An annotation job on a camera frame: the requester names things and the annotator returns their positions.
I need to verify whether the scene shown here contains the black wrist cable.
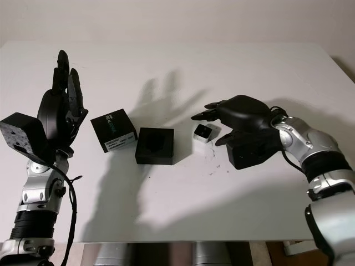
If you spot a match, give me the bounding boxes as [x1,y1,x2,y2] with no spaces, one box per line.
[41,162,83,266]
[268,105,310,175]

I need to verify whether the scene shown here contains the silver robot leg cylinder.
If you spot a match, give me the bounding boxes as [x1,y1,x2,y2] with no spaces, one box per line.
[94,243,128,266]
[192,242,231,266]

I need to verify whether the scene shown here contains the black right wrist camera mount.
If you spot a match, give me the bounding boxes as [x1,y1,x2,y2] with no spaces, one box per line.
[226,129,283,170]

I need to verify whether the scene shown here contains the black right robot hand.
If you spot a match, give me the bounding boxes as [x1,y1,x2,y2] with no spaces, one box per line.
[190,95,274,147]

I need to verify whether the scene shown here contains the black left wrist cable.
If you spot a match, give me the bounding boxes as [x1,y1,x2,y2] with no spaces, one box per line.
[41,162,83,266]

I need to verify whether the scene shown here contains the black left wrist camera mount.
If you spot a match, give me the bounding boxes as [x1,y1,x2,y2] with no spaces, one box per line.
[0,112,55,167]

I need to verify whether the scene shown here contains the black foam-lined box base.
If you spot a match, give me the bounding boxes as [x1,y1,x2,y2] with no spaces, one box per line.
[135,126,175,166]

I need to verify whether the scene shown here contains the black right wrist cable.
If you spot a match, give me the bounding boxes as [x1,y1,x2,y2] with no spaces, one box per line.
[268,105,310,175]

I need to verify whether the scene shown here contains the small silver camera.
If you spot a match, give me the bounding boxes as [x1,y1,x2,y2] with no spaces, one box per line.
[193,124,221,144]

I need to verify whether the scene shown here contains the black printed box lid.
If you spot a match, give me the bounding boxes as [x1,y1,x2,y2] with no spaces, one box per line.
[90,108,139,154]

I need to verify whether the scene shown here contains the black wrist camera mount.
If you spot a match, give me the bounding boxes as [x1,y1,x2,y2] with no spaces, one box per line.
[226,129,283,170]
[0,112,55,167]

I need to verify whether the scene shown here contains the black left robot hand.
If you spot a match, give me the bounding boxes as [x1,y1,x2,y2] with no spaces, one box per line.
[37,49,89,153]

